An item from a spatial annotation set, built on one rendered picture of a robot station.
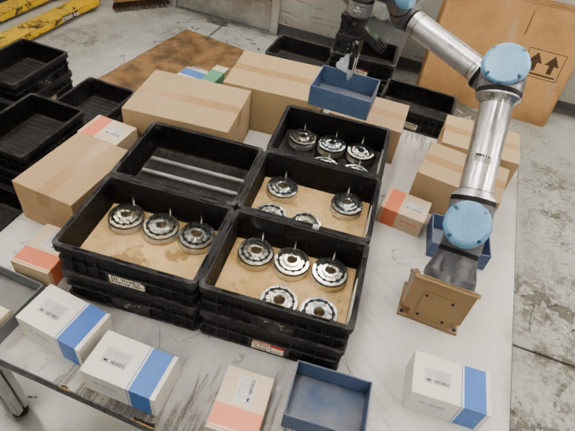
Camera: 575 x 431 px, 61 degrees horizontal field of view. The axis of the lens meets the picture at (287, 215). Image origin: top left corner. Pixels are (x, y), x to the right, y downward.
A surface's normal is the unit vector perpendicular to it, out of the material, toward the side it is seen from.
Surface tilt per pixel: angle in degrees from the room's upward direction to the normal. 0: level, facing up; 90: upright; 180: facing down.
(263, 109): 90
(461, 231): 54
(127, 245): 0
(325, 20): 90
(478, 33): 79
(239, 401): 0
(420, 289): 90
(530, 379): 0
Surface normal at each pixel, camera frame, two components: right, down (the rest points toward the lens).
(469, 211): -0.37, 0.04
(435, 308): -0.35, 0.63
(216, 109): 0.11, -0.70
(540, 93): -0.32, 0.41
